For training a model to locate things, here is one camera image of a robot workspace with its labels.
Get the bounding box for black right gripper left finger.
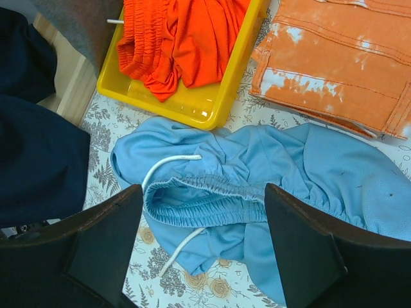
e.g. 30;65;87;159
1;185;143;307

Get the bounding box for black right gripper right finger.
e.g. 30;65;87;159
265;184;410;307

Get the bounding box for light blue shorts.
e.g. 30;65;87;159
110;117;410;305

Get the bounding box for orange bleached denim shorts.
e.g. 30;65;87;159
250;1;410;139

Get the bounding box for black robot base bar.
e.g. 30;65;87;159
1;218;60;240

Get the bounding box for navy blue shorts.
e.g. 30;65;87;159
1;8;90;228

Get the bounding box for bright orange shorts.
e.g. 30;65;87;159
116;0;250;102

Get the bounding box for grey sweat shorts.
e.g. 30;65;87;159
28;0;125;78

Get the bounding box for floral table mat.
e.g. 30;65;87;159
82;1;410;307

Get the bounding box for yellow plastic tray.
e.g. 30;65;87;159
97;1;270;130

